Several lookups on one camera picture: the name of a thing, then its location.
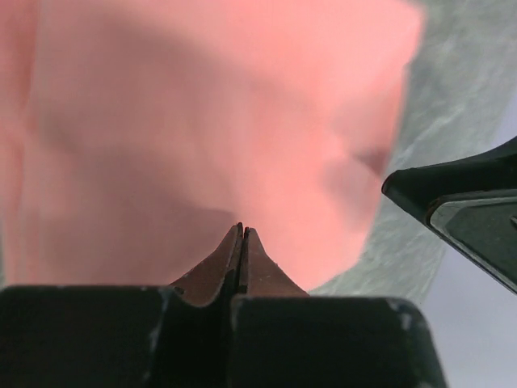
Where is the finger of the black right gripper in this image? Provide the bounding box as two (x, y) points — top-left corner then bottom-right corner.
(382, 139), (516, 291)

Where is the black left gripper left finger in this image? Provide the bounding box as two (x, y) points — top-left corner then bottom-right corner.
(1, 225), (244, 387)

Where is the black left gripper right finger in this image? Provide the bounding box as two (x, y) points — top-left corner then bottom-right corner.
(229, 228), (447, 387)

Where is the salmon pink t shirt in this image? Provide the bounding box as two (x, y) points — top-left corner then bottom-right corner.
(1, 1), (423, 289)

